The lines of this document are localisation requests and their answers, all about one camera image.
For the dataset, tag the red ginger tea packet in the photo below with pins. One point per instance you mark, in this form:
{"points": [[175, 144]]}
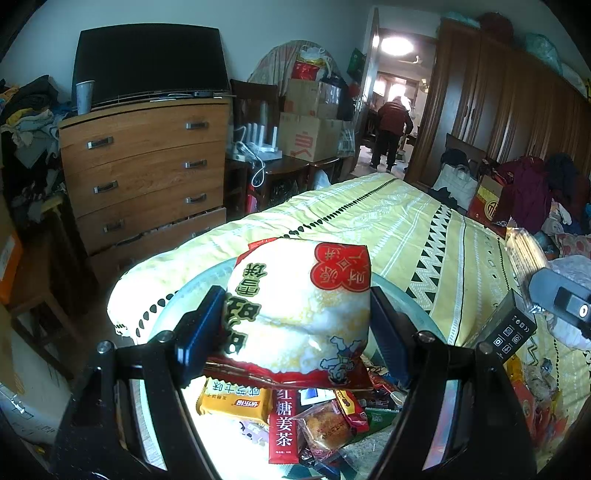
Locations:
{"points": [[282, 424]]}

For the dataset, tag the white door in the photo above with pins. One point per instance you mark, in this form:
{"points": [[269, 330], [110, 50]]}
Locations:
{"points": [[369, 78]]}

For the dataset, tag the maroon clothes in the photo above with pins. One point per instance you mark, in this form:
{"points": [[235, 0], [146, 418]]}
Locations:
{"points": [[526, 189]]}

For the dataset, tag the white tote bag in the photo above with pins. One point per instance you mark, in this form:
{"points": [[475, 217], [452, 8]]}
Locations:
{"points": [[457, 184]]}

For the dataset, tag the clear striped biscuit packet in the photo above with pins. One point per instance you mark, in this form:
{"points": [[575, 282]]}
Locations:
{"points": [[526, 258]]}

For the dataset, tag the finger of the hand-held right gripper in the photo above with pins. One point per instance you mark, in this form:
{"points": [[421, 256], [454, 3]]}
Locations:
{"points": [[563, 300]]}

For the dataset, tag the clear packet with brown pastry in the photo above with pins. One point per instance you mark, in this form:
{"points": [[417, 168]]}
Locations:
{"points": [[323, 429]]}

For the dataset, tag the heap of clothes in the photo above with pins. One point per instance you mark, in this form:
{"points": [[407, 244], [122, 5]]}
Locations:
{"points": [[27, 138]]}

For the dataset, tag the wooden chest of drawers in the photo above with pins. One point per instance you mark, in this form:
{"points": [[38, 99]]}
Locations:
{"points": [[143, 175]]}

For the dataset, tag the white router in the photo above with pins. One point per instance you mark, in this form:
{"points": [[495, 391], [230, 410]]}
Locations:
{"points": [[261, 141]]}

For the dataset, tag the brown wooden wardrobe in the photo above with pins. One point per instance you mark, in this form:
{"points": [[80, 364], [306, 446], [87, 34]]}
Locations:
{"points": [[503, 101]]}

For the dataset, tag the dark wooden chair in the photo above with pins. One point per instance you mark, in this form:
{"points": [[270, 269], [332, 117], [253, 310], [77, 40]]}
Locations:
{"points": [[254, 106]]}

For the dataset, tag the cardboard box with red print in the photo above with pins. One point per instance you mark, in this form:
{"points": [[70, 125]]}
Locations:
{"points": [[309, 138]]}

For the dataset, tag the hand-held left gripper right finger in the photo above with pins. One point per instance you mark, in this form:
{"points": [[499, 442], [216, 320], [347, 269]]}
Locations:
{"points": [[388, 332]]}

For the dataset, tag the green poster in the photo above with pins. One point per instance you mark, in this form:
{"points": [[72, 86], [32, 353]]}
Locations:
{"points": [[356, 64]]}

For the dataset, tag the grey paper cup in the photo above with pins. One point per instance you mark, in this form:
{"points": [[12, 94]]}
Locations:
{"points": [[84, 97]]}

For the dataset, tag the dark wooden table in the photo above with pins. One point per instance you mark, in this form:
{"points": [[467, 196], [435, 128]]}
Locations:
{"points": [[286, 173]]}

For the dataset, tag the red gift bag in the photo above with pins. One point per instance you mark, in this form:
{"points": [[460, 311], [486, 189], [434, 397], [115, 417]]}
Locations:
{"points": [[307, 69]]}

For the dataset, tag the white floral pillow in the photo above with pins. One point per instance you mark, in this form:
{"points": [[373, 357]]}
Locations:
{"points": [[570, 272]]}

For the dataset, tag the black television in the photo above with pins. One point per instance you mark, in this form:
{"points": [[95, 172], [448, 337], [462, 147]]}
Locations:
{"points": [[152, 64]]}

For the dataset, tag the red and gold box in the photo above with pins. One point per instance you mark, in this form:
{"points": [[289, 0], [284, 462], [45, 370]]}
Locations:
{"points": [[489, 203]]}

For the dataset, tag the covered round table top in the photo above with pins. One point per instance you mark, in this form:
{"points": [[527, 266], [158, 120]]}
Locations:
{"points": [[272, 60]]}

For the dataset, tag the pile of clothes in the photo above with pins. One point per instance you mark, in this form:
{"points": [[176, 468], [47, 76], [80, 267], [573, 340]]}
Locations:
{"points": [[568, 217]]}

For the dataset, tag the yellow cheese cracker packet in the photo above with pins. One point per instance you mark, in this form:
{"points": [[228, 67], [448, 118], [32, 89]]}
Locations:
{"points": [[235, 404]]}

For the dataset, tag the black appliance box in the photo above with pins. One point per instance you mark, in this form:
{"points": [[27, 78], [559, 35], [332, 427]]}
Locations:
{"points": [[508, 327]]}

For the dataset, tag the translucent plastic basin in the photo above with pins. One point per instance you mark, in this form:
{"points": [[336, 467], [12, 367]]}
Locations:
{"points": [[415, 314]]}

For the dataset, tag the white rice cracker packet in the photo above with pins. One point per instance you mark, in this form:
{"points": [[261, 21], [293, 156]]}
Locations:
{"points": [[295, 309]]}

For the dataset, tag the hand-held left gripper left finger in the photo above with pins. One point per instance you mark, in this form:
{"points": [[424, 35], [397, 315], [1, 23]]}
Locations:
{"points": [[203, 332]]}

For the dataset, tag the orange box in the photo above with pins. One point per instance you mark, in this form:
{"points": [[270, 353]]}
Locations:
{"points": [[9, 263]]}

